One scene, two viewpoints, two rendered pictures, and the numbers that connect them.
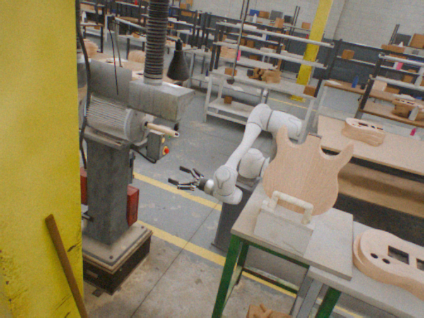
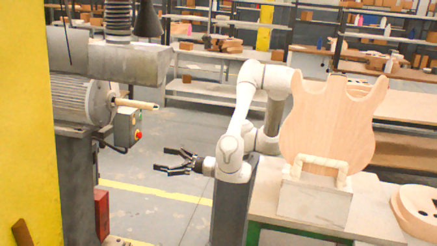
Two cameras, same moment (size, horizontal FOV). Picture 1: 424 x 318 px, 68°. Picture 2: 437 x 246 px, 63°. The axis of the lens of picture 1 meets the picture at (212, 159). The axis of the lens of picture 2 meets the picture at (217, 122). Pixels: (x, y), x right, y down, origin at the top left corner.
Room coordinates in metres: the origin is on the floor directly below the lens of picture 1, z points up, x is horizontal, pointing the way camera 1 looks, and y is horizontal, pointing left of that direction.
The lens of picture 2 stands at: (0.13, 0.17, 1.78)
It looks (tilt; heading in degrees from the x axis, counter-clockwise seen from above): 21 degrees down; 352
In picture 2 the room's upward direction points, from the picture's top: 5 degrees clockwise
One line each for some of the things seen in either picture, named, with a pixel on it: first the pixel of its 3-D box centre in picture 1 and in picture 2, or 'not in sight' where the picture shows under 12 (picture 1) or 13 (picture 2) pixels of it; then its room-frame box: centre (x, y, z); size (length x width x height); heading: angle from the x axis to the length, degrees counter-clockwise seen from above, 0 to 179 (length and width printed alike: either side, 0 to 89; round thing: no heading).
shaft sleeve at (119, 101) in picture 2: (161, 129); (135, 104); (1.71, 0.32, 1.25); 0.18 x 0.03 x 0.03; 72
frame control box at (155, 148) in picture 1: (148, 144); (114, 130); (2.01, 0.46, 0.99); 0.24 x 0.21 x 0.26; 72
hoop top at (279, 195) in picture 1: (293, 200); (321, 161); (1.28, -0.42, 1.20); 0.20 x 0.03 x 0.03; 68
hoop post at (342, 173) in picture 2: (306, 214); (341, 176); (1.25, -0.49, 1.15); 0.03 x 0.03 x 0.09
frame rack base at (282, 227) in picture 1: (284, 224); (313, 195); (1.33, -0.43, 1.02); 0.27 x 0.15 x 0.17; 69
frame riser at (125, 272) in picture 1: (106, 248); not in sight; (1.82, 0.68, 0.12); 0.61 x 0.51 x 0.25; 162
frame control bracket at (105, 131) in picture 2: (144, 143); (109, 129); (1.95, 0.48, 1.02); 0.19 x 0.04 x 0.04; 162
